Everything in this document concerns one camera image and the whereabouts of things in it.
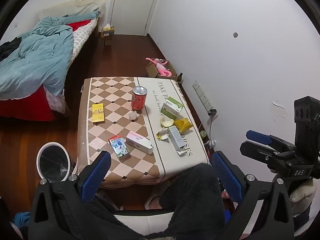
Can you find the wooden bed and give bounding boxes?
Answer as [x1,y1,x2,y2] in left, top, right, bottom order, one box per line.
[0,0,105,122]

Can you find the person's dark fleece pants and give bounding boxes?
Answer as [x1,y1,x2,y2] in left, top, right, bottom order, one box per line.
[85,162,225,240]

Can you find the white trash bin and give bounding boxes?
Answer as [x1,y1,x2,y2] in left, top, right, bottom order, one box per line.
[36,142,77,183]

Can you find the blue cloth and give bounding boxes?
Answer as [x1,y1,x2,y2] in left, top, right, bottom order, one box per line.
[14,211,31,228]

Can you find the table with checkered cloth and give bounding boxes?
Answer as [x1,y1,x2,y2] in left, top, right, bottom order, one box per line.
[77,76,209,189]

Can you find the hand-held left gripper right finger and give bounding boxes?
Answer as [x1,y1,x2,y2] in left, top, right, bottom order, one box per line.
[211,151,295,240]

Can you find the round beige lid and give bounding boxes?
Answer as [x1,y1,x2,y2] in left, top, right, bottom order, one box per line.
[160,117,175,128]

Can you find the red bed sheet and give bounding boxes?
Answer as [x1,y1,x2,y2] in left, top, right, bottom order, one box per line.
[0,19,91,122]

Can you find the black charger cable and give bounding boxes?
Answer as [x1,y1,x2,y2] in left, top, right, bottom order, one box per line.
[209,115,216,143]

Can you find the person's grey slipper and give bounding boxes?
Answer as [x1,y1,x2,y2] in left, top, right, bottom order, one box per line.
[144,189,163,210]

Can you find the cream headboard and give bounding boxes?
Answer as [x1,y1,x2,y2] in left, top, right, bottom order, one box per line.
[39,0,105,18]

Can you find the white power strip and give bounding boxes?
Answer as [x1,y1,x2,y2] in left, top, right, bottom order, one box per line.
[192,80,218,117]

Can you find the long white box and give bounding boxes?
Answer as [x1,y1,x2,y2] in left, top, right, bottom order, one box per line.
[168,126,188,157]

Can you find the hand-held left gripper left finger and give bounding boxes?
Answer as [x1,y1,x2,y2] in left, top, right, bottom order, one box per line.
[29,151,112,240]

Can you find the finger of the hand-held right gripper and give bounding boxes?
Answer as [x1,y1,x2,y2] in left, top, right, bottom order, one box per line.
[246,130,296,153]
[239,141,295,171]

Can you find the crumpled white yellow wrapper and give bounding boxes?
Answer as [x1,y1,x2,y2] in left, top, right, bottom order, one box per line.
[156,127,170,142]

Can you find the white and pink box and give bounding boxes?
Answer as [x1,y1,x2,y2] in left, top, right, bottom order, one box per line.
[125,131,154,155]

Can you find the striped pillow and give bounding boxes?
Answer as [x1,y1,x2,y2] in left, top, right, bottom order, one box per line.
[75,3,102,16]

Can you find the open cardboard box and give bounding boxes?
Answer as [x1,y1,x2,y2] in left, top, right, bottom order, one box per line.
[146,59,182,82]

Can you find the red drink can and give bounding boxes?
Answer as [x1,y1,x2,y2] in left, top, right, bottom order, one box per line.
[131,86,147,111]

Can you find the yellow snack packet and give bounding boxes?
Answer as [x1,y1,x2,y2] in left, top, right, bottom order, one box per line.
[174,118,193,133]

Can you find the yellow flat box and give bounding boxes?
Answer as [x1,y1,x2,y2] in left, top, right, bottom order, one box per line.
[92,103,105,124]

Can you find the blue and red milk carton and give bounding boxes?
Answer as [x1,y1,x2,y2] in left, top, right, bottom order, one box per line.
[108,135,130,160]

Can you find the light blue duvet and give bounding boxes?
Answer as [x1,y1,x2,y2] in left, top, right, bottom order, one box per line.
[0,15,98,98]

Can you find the pink plush toy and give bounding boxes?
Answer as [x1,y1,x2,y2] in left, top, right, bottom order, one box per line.
[146,57,173,77]

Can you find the dark clothes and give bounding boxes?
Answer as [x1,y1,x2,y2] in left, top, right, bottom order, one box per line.
[0,37,23,61]

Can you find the white door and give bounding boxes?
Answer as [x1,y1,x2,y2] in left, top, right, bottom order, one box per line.
[110,0,163,36]

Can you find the green and white box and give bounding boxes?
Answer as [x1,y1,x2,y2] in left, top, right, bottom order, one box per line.
[160,97,184,120]

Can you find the yellow tissue box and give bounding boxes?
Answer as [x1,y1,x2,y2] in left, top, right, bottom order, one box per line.
[101,24,115,38]

